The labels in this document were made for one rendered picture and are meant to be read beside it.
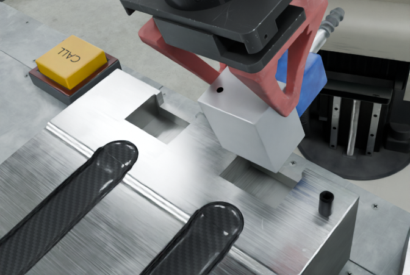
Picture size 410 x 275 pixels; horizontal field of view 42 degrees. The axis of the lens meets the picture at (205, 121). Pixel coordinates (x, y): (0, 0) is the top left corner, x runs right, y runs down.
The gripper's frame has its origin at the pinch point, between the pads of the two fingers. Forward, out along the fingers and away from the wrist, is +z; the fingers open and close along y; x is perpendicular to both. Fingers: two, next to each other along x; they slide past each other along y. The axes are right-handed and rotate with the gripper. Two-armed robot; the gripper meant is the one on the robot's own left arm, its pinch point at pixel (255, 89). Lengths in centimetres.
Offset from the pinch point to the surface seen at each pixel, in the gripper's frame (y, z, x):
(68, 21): -169, 85, 54
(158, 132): -12.7, 9.0, -2.2
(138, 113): -14.0, 6.8, -2.4
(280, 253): 4.4, 8.0, -6.5
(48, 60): -34.1, 8.9, -0.4
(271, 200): -0.2, 10.8, -2.3
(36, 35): -45.3, 11.7, 3.4
